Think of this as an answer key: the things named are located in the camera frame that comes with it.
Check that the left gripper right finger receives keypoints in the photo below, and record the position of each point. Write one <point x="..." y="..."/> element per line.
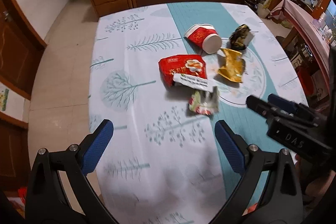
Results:
<point x="233" y="146"/>

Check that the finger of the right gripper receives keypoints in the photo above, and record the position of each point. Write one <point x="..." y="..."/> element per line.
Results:
<point x="283" y="104"/>
<point x="265" y="109"/>

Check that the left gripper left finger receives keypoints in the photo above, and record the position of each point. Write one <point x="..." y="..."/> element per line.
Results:
<point x="94" y="145"/>

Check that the red snack wrapper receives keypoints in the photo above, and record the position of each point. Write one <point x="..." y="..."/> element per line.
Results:
<point x="185" y="70"/>

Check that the person's right hand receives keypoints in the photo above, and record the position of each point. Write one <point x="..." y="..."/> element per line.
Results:
<point x="319" y="187"/>

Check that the gold crumpled snack bag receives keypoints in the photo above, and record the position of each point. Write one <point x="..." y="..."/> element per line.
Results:
<point x="233" y="67"/>

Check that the green white small wrapper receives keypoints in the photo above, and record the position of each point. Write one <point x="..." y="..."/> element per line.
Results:
<point x="204" y="102"/>

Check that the wooden side table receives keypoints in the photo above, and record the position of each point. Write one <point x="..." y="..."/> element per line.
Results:
<point x="303" y="23"/>

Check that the dark crumpled wrapper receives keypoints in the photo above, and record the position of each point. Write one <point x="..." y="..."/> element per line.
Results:
<point x="240" y="38"/>

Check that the red paper cup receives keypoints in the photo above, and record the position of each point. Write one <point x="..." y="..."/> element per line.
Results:
<point x="205" y="37"/>

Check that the tree-print tablecloth with teal stripe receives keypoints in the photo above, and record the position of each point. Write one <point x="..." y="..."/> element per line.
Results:
<point x="163" y="164"/>

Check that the dark ceramic pot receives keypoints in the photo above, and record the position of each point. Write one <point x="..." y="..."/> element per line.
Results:
<point x="252" y="4"/>

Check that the brown wooden door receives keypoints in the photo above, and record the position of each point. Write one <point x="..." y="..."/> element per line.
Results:
<point x="21" y="49"/>

